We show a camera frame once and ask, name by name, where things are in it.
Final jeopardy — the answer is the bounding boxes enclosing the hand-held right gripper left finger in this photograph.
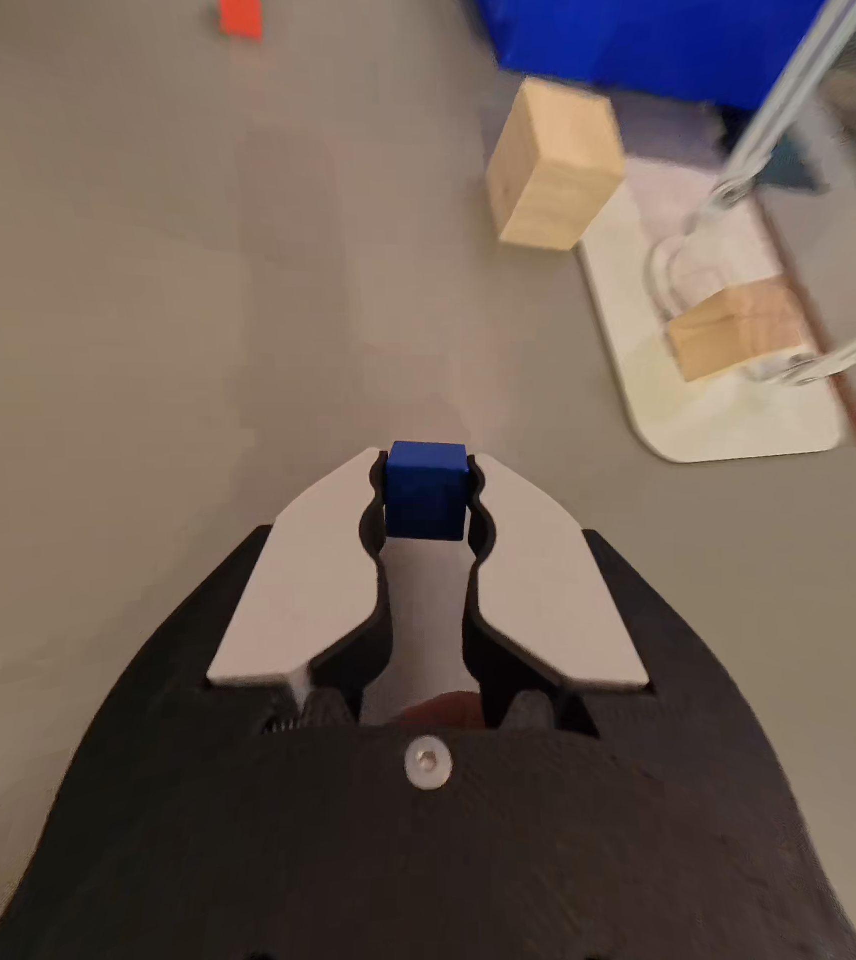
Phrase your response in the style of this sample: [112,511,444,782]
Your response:
[205,447,393,710]

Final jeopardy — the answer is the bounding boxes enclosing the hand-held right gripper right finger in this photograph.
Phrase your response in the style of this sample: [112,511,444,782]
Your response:
[462,451,651,695]

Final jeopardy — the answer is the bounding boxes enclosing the blue wooden cube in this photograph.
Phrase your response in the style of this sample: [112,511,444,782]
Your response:
[384,441,470,543]

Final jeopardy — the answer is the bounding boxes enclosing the natural wooden cube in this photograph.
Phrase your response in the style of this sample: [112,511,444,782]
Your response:
[664,276,819,384]
[485,77,627,252]

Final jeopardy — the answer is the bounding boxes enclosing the red wooden cube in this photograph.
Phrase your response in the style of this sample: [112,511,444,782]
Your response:
[218,0,264,39]

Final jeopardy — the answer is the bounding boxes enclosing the blue plastic bin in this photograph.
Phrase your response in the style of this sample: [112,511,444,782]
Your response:
[473,0,830,114]

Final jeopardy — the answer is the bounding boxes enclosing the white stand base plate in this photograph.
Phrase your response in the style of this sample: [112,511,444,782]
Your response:
[576,153,849,465]

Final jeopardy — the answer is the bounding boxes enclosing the clear suction cup mount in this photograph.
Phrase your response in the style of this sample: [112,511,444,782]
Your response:
[649,228,781,376]

